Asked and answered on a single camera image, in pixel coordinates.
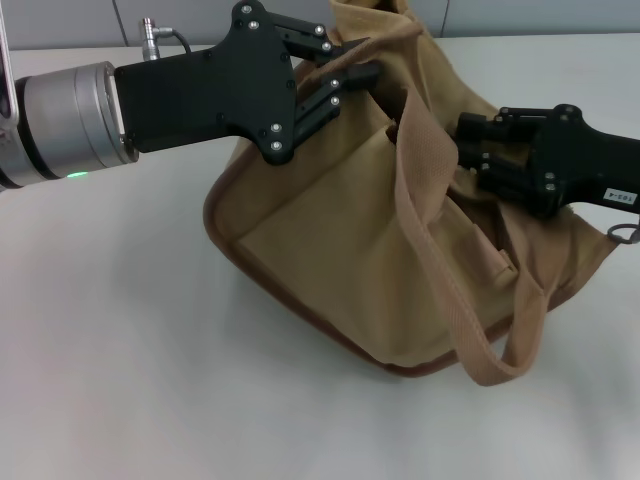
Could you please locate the right gripper silver plug cable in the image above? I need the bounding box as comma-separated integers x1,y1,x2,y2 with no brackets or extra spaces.
606,212,640,247

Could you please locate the left gripper silver plug cable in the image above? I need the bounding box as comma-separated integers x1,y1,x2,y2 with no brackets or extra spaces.
141,17,194,62

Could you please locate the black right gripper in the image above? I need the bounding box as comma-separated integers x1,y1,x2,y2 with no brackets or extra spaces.
455,103,640,221

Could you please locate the khaki canvas food bag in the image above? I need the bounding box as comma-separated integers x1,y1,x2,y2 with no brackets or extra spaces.
202,0,626,389

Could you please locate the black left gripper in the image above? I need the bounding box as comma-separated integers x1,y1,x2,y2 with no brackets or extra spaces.
113,0,384,167

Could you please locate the gripper silver plug cable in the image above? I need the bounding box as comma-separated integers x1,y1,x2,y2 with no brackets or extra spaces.
606,212,640,247
141,17,194,62

